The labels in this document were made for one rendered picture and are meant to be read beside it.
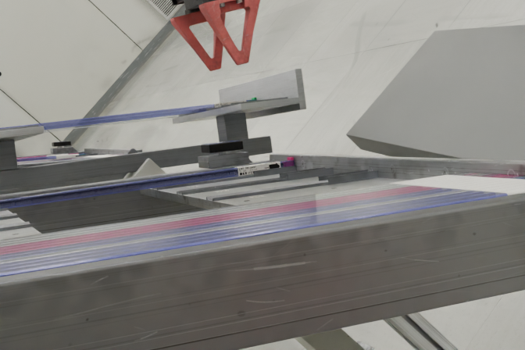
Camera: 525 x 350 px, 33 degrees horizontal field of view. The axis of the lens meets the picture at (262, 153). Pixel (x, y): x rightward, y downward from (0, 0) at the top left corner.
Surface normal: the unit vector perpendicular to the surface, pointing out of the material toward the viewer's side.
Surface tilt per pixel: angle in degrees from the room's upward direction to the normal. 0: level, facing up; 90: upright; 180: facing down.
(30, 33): 90
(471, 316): 0
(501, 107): 0
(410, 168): 47
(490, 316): 0
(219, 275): 90
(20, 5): 90
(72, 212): 90
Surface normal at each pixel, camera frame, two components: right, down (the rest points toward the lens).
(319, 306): 0.37, 0.01
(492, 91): -0.70, -0.65
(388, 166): -0.92, 0.11
